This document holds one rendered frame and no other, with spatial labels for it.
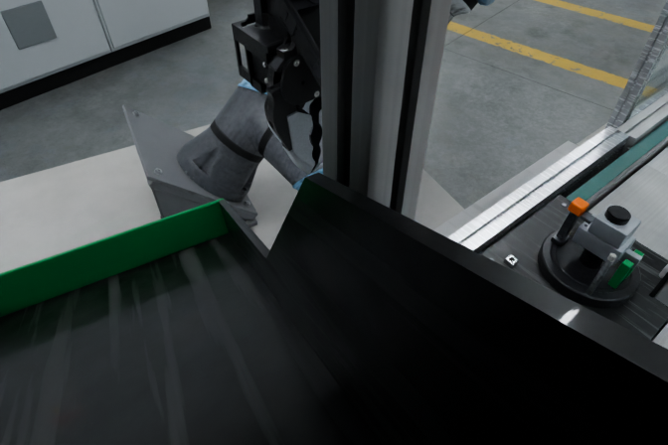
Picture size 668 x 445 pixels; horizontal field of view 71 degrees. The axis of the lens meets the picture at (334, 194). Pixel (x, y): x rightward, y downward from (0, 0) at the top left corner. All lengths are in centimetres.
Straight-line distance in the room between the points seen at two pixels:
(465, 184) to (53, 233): 184
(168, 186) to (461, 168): 186
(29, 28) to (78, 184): 221
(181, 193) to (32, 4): 254
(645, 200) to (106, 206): 108
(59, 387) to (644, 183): 107
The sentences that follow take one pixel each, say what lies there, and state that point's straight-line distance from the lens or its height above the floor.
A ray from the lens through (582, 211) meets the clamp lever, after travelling 76.
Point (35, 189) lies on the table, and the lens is 120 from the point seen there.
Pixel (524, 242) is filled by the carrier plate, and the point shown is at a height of 97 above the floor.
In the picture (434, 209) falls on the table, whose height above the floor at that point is 86.
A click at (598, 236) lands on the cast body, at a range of 75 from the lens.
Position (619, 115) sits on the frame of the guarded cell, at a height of 93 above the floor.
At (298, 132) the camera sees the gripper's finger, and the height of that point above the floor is 129.
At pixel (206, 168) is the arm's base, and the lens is 88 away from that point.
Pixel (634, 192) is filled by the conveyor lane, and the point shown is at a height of 92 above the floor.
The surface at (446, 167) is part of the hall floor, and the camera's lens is 247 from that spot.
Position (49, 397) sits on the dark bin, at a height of 139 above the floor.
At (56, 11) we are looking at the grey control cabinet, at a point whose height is 45.
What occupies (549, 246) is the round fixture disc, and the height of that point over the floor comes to 99.
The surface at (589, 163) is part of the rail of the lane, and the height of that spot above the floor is 96.
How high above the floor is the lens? 155
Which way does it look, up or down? 44 degrees down
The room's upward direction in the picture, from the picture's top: straight up
